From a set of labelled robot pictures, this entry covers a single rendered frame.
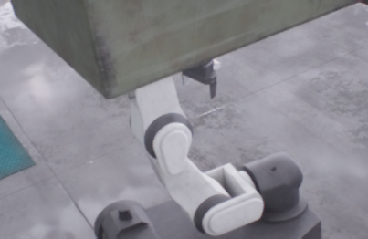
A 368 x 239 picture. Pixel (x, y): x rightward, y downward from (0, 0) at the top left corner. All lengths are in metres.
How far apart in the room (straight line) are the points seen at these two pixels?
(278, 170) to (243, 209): 0.18
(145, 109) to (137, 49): 1.47
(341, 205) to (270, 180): 0.48
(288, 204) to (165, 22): 1.88
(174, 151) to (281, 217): 0.52
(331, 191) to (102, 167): 0.97
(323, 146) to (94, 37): 2.54
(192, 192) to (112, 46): 1.69
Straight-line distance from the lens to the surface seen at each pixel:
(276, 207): 2.19
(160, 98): 1.81
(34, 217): 2.73
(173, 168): 1.88
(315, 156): 2.79
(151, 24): 0.35
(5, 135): 3.30
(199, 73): 2.07
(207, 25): 0.36
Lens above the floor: 1.64
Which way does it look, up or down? 32 degrees down
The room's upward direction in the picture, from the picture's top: 9 degrees counter-clockwise
